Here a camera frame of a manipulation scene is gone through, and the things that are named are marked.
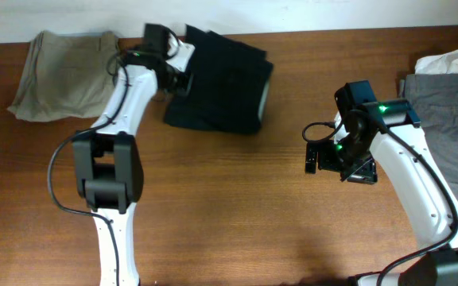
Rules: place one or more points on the grey shorts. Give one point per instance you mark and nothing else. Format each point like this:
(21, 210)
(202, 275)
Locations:
(435, 100)

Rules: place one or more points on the white cloth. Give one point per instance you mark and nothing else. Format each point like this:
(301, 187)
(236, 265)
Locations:
(442, 64)

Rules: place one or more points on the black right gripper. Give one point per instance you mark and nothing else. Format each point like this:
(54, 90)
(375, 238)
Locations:
(328, 160)

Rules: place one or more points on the folded khaki shorts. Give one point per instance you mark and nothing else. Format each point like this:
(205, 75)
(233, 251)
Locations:
(65, 76)

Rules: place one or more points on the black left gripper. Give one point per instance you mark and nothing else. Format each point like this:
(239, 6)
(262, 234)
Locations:
(182, 83)

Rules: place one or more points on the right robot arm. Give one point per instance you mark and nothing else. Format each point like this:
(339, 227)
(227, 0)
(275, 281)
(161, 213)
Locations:
(389, 133)

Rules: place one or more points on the black shorts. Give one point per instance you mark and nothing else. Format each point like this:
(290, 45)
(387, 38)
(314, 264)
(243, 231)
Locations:
(229, 88)

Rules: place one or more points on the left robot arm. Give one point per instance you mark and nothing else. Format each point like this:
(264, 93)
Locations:
(109, 172)

